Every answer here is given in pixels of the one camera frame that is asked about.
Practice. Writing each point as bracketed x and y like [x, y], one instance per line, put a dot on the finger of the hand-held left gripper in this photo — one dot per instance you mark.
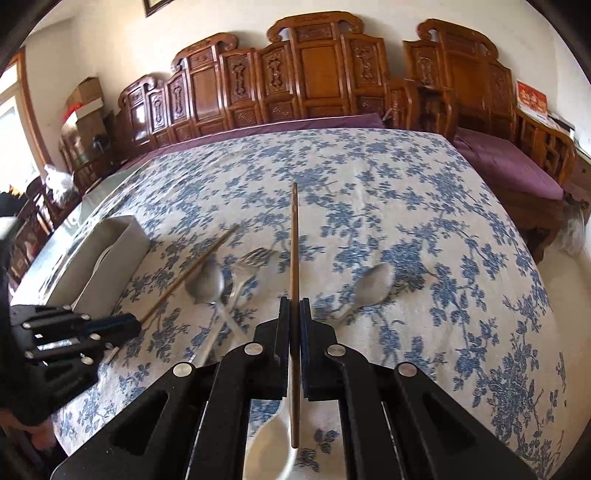
[115, 327]
[69, 353]

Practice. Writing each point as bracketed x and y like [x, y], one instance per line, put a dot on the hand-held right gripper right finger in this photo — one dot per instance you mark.
[307, 332]

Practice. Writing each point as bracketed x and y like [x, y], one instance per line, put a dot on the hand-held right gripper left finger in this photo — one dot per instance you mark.
[281, 332]

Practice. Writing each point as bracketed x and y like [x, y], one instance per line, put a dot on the grey metal tray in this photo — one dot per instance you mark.
[120, 258]

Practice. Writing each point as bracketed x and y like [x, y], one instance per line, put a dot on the metal fork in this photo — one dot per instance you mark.
[257, 257]

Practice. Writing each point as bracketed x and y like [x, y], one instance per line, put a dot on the metal spoon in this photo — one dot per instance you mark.
[374, 286]
[205, 284]

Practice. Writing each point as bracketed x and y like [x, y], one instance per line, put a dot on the brown wooden chopstick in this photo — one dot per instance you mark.
[294, 240]
[203, 258]

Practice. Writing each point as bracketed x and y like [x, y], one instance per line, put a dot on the white ceramic spoon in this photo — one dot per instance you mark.
[270, 447]

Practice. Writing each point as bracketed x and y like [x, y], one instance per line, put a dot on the dark wooden chair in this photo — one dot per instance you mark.
[23, 244]
[44, 203]

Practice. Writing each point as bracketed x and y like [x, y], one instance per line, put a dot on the blue floral tablecloth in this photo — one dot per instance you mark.
[369, 194]

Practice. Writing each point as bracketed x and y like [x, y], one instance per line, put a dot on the white plastic bag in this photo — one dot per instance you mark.
[60, 182]

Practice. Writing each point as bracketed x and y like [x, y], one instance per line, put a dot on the dark display cabinet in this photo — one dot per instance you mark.
[87, 147]

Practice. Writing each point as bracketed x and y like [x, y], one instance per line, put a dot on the purple sofa cushion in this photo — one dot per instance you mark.
[277, 125]

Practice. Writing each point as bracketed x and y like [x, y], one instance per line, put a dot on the red cloth bundle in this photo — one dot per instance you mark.
[69, 115]

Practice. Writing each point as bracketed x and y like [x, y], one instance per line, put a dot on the white flat box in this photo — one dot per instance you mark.
[87, 110]

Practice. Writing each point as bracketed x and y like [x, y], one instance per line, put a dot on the wooden framed window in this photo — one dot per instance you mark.
[27, 115]

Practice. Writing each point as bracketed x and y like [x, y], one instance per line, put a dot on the brown cardboard box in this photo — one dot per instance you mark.
[85, 92]

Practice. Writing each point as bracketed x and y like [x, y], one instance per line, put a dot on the carved wooden sofa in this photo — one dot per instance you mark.
[277, 83]

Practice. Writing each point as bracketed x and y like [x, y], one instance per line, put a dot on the purple armchair cushion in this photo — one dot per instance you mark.
[503, 166]

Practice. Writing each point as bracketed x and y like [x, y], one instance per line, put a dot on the grey mop head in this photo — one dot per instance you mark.
[570, 230]

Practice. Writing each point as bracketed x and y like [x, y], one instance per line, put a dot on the carved wooden armchair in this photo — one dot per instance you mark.
[466, 69]

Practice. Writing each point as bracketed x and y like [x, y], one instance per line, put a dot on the wooden side table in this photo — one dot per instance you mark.
[579, 177]

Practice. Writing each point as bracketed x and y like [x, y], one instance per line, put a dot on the red desk calendar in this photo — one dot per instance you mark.
[531, 98]

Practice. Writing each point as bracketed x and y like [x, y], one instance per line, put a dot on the framed floral painting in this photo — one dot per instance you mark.
[159, 5]

